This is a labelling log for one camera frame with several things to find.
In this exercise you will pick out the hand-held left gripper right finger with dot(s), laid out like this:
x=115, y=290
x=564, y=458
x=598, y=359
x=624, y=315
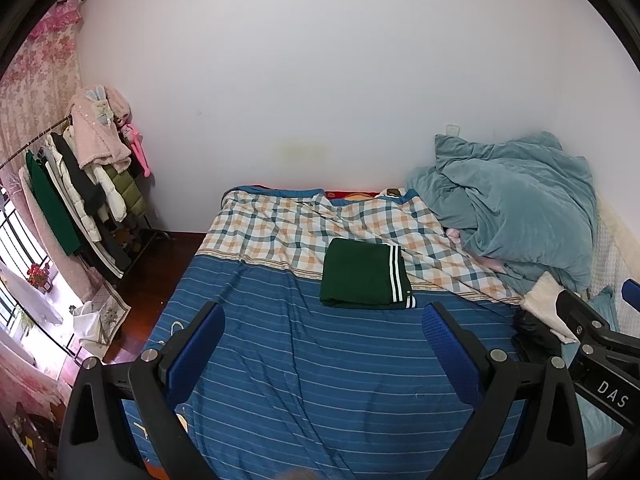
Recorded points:
x=452, y=355

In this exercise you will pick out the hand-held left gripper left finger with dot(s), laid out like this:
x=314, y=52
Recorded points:
x=192, y=355

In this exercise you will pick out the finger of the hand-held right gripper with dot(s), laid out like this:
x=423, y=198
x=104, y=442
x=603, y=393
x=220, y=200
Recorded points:
x=577, y=315
x=632, y=292

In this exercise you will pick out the green varsity jacket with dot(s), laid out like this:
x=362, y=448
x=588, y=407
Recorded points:
x=355, y=270

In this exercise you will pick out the metal clothes rack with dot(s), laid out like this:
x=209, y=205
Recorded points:
x=150, y=235

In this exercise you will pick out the light blue pillow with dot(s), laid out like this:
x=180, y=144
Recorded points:
x=602, y=310

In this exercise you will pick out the white fleece cloth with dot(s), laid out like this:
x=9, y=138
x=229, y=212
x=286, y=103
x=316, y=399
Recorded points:
x=542, y=300

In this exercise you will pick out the black cloth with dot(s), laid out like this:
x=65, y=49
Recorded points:
x=537, y=335

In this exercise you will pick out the white plush blanket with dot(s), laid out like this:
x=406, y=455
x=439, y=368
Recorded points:
x=612, y=245

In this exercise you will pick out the floral cloth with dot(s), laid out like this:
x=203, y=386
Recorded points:
x=114, y=312

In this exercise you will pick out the pink cloth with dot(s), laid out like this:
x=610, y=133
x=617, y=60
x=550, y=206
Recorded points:
x=492, y=262

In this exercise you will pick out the bed with blue striped sheet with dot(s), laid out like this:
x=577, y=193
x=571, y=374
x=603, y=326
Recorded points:
x=300, y=365

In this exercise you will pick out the teal duvet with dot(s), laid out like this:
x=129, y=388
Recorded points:
x=510, y=210

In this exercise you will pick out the red flower plant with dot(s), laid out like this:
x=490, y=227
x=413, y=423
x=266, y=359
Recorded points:
x=39, y=275

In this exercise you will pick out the white puffer jacket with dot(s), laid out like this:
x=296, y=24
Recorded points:
x=112, y=200

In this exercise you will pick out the dark wooden furniture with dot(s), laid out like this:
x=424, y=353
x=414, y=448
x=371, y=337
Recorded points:
x=37, y=440

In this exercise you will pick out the olive puffer jacket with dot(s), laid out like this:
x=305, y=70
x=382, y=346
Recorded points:
x=127, y=190

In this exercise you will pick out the barred window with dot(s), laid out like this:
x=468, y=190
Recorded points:
x=20, y=305

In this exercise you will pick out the red pillow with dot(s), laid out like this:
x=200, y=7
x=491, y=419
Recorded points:
x=350, y=195

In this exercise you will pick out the green hanging coat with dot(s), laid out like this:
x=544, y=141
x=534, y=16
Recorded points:
x=52, y=205

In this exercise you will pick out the black hanging coat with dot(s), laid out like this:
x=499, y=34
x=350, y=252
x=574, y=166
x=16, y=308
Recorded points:
x=82, y=180

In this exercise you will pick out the hot pink plush garment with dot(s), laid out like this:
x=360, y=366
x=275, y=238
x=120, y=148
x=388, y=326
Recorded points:
x=140, y=152

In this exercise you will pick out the pink fleece robe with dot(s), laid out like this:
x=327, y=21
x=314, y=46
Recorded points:
x=102, y=135

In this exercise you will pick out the pink floral curtain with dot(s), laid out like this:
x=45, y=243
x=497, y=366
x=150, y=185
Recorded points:
x=35, y=90

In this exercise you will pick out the white wall socket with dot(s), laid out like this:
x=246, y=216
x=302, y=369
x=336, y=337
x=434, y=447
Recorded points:
x=453, y=129

